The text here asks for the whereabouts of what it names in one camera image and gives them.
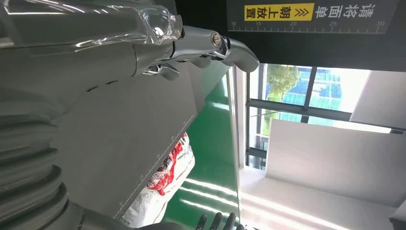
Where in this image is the black scanner base plate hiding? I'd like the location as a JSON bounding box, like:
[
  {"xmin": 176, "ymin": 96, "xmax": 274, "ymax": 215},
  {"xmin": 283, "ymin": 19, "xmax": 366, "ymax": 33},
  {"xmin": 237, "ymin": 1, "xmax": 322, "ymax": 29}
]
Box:
[{"xmin": 50, "ymin": 62, "xmax": 205, "ymax": 219}]

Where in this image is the black scanner column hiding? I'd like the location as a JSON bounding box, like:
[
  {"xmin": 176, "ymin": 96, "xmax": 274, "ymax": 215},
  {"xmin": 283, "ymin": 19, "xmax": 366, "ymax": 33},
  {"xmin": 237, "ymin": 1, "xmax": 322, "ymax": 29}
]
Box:
[{"xmin": 152, "ymin": 0, "xmax": 406, "ymax": 69}]

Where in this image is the white red-printed courier package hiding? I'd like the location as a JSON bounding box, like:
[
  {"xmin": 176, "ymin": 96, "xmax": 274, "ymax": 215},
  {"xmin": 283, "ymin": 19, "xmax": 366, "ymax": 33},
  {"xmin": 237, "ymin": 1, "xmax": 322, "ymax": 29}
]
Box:
[{"xmin": 121, "ymin": 132, "xmax": 196, "ymax": 229}]

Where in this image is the green conveyor belt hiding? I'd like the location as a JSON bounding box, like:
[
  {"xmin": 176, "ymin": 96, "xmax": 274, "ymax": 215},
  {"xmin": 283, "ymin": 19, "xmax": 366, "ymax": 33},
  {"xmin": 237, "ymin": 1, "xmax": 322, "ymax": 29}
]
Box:
[{"xmin": 161, "ymin": 74, "xmax": 240, "ymax": 230}]

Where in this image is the window with dark frame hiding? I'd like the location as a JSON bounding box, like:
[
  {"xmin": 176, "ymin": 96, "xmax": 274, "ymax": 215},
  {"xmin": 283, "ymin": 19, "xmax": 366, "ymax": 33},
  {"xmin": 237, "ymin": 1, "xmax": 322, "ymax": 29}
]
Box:
[{"xmin": 246, "ymin": 63, "xmax": 394, "ymax": 169}]

